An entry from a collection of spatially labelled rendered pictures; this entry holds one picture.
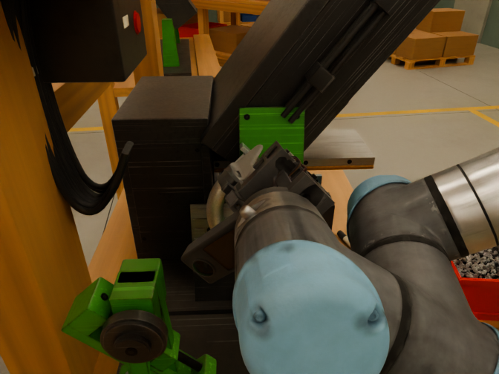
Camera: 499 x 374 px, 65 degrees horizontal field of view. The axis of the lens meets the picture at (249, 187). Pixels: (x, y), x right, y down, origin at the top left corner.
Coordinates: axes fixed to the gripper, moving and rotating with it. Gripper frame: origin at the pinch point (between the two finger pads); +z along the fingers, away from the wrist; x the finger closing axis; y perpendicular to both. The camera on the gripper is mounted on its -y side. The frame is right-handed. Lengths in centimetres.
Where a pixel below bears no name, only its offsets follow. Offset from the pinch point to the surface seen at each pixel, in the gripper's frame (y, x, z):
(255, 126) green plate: 5.7, 2.9, 17.6
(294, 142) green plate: 8.6, -3.9, 17.7
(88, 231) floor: -120, 12, 185
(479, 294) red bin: 14, -57, 21
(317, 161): 9.2, -13.1, 29.7
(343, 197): 8, -34, 55
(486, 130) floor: 153, -202, 328
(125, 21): 3.8, 27.1, 7.3
